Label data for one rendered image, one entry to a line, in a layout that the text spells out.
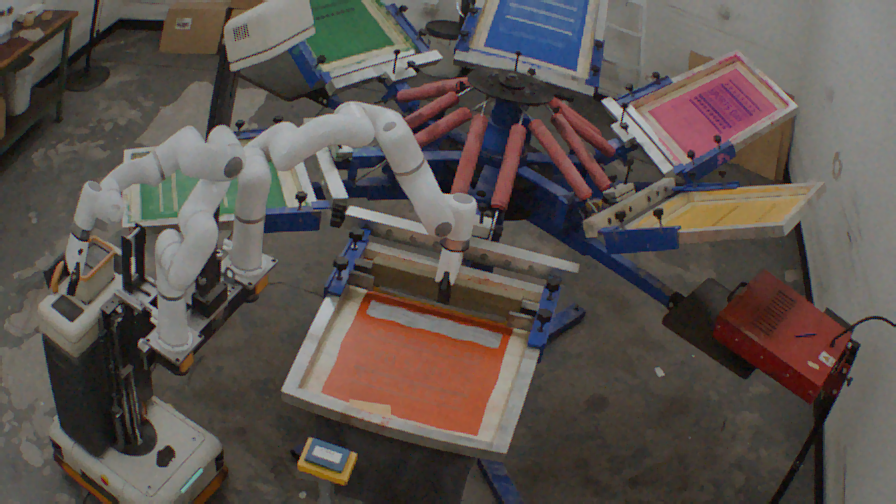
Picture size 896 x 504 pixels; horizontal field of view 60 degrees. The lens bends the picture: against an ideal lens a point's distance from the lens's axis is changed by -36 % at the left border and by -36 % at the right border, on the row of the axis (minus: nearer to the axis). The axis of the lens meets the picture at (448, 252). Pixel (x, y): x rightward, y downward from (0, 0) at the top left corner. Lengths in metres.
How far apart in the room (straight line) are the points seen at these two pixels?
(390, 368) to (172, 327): 0.74
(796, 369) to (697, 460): 1.35
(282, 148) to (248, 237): 0.25
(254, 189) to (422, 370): 0.66
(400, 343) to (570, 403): 1.58
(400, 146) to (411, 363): 0.56
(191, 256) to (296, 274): 2.62
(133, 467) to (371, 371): 1.10
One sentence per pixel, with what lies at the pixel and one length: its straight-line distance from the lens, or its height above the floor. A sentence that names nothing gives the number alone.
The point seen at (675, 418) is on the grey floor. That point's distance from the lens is 4.60.
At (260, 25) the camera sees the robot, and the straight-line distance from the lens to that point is 2.26.
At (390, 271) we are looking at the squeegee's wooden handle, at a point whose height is 1.04.
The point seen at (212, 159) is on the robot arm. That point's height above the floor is 1.70.
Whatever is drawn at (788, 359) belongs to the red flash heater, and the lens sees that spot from 3.19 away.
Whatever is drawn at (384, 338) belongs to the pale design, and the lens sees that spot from 3.08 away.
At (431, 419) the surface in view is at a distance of 2.83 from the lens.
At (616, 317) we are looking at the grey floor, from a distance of 5.12.
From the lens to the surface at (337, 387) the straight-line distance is 2.87.
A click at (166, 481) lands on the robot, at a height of 0.28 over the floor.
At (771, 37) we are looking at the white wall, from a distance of 7.10.
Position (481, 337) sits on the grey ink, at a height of 0.96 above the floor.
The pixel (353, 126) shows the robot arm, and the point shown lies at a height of 1.56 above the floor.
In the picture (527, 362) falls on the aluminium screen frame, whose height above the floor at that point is 0.99.
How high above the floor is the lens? 2.78
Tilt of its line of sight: 32 degrees down
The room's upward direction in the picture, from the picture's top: 11 degrees clockwise
